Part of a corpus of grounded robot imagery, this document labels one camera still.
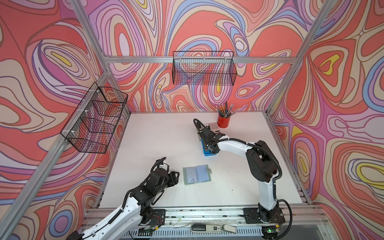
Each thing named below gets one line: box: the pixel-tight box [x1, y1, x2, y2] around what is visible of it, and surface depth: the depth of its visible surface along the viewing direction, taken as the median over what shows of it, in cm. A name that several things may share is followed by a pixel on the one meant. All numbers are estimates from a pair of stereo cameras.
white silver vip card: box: [185, 167, 197, 184], surface depth 88 cm
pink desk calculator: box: [203, 122, 221, 134], surface depth 110 cm
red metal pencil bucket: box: [216, 114, 231, 128], surface depth 111 cm
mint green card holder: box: [183, 164, 212, 185], surface depth 89 cm
